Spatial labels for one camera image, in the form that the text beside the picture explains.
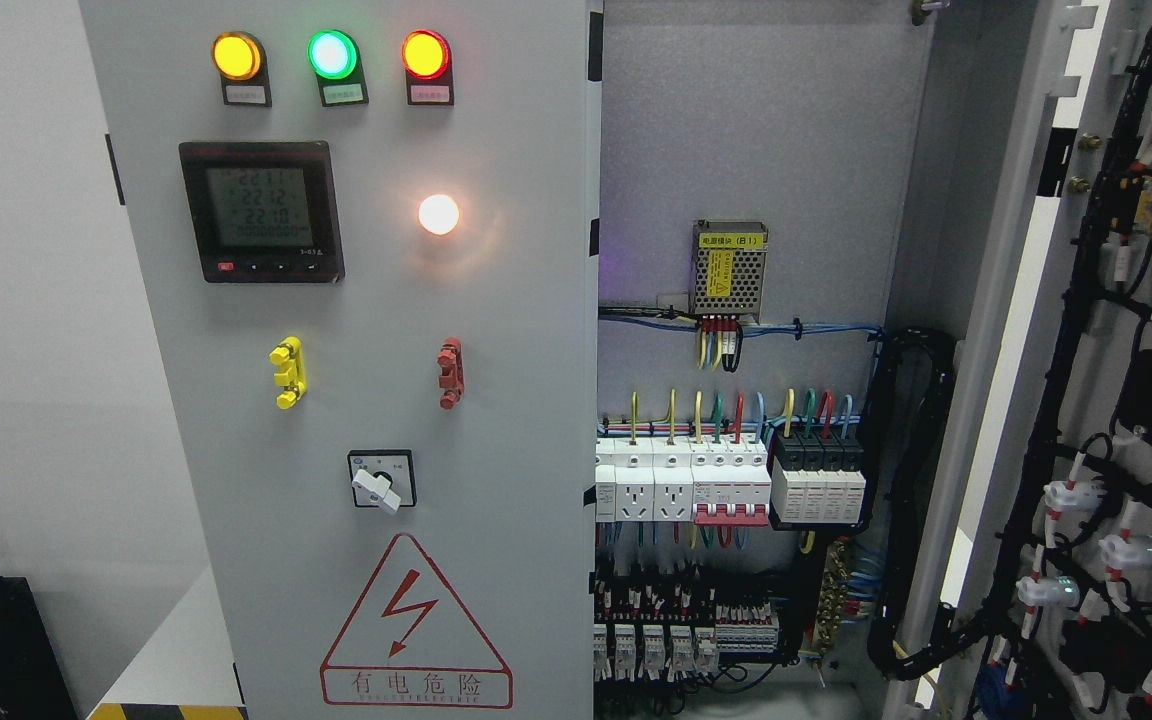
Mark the grey cabinet door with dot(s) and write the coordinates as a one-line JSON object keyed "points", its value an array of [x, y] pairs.
{"points": [[506, 132], [1031, 591]]}

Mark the white socket and breaker row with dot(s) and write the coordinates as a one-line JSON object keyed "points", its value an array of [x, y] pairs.
{"points": [[724, 483]]}

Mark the metal mesh power supply module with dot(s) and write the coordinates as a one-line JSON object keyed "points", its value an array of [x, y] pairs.
{"points": [[729, 263]]}

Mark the white glowing indicator lamp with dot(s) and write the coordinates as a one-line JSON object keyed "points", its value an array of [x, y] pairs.
{"points": [[439, 214]]}

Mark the black white surge protector block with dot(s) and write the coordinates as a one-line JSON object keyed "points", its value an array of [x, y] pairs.
{"points": [[817, 484]]}

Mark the relay and terminal row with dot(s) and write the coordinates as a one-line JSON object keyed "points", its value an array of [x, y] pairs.
{"points": [[650, 626]]}

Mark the red electric hazard warning sticker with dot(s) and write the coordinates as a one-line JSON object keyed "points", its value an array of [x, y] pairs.
{"points": [[410, 642]]}

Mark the brass terminal bar right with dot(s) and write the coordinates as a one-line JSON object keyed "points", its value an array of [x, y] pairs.
{"points": [[834, 591]]}

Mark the red indicator lamp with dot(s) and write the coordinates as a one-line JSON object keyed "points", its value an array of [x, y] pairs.
{"points": [[425, 54]]}

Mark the black digital power meter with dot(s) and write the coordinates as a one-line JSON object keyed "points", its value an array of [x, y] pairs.
{"points": [[263, 212]]}

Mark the green indicator lamp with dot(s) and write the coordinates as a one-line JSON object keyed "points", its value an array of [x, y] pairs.
{"points": [[332, 54]]}

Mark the yellow indicator lamp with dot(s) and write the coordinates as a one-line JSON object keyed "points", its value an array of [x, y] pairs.
{"points": [[237, 56]]}

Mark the red terminal post block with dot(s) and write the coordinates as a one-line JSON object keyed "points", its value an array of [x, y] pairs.
{"points": [[452, 375]]}

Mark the white rotary selector switch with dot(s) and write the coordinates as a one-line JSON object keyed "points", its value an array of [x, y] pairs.
{"points": [[382, 479]]}

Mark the yellow terminal post block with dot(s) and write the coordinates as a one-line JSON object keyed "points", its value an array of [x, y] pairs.
{"points": [[290, 374]]}

